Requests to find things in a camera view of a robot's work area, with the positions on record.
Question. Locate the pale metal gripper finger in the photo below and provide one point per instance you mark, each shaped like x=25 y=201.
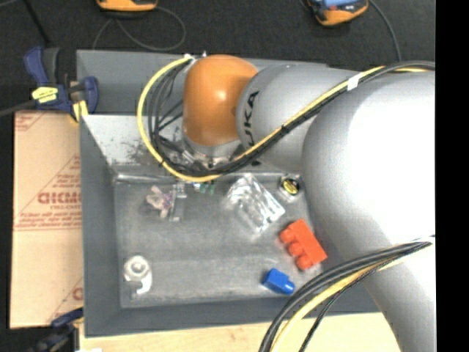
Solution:
x=178 y=205

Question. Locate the clear pink plastic thing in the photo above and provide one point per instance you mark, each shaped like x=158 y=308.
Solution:
x=159 y=201

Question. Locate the grey metal bin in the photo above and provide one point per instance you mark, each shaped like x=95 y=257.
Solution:
x=205 y=248

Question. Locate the clear plastic box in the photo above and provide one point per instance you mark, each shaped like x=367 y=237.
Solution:
x=253 y=207

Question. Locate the blue toy brick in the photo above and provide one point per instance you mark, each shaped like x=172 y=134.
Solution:
x=278 y=281

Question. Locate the red toy brick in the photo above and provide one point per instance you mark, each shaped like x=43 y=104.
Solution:
x=302 y=244

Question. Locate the brown cardboard board red print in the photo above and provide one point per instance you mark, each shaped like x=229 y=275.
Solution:
x=44 y=233

